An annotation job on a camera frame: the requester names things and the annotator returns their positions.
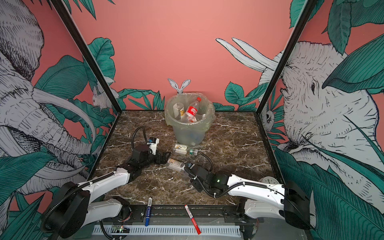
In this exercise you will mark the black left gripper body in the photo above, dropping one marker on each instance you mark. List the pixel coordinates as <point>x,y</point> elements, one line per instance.
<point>151,159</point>

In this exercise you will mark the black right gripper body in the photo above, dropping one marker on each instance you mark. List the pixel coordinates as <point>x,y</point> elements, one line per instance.
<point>199,187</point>

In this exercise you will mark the orange label clear bottle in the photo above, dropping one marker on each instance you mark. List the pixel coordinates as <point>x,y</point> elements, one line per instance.
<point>175,165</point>

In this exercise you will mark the small bird label bottle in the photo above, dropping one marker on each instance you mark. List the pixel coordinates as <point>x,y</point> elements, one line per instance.
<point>184,150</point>

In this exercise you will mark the red cola label bottle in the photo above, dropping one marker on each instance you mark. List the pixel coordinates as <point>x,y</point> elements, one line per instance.
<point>192,110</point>

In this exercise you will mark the red green label bottle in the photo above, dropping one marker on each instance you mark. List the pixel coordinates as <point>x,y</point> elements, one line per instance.
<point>179,111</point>

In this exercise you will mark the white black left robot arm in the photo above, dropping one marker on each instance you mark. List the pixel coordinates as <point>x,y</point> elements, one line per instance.
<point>76,205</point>

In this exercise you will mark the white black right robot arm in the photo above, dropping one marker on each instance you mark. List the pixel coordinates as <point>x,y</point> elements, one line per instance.
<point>280,201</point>

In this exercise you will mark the clear plastic bin liner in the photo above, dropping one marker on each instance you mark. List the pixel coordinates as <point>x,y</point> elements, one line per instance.
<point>206,107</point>

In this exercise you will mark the translucent grey waste bin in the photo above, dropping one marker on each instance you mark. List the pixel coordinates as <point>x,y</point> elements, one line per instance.
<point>189,137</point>

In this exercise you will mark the red marker pen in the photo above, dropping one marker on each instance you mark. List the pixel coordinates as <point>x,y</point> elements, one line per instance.
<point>193,220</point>

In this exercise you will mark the white round clock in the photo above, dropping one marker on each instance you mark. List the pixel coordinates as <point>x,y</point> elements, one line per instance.
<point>269,180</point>

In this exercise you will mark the blue marker pen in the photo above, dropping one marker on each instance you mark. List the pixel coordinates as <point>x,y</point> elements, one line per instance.
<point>148,211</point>

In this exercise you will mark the green circuit board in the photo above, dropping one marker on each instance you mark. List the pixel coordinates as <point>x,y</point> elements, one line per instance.
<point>121,229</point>

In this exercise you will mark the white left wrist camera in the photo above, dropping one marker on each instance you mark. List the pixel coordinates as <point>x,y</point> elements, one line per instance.
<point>153,143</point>

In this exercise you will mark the black front mounting rail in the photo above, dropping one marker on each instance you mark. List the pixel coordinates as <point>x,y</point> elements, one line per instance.
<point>231,214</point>

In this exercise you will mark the white slotted cable duct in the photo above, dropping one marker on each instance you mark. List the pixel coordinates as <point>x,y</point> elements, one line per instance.
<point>165,230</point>

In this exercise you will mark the black left frame post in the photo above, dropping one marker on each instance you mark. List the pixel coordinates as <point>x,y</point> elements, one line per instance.
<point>66,18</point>

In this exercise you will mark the black frame post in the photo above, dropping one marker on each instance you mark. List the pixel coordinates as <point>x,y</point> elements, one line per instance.
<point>297,31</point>
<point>66,18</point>

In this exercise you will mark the black right frame post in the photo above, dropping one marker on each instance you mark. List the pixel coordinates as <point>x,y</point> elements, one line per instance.
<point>297,31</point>

